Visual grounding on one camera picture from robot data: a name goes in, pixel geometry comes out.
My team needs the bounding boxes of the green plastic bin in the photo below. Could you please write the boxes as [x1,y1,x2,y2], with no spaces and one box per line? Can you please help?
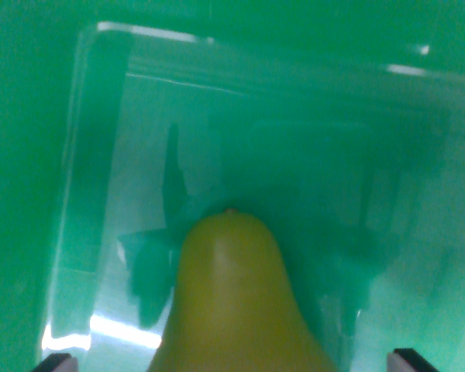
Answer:
[0,0,465,372]

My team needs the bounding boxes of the green pear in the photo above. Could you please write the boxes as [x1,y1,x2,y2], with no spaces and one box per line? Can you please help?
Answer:
[145,208,339,372]

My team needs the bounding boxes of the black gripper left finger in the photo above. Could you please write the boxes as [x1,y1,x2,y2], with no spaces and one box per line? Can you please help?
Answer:
[31,353,79,372]

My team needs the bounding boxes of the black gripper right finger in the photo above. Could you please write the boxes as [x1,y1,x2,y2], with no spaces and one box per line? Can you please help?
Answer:
[386,348,441,372]

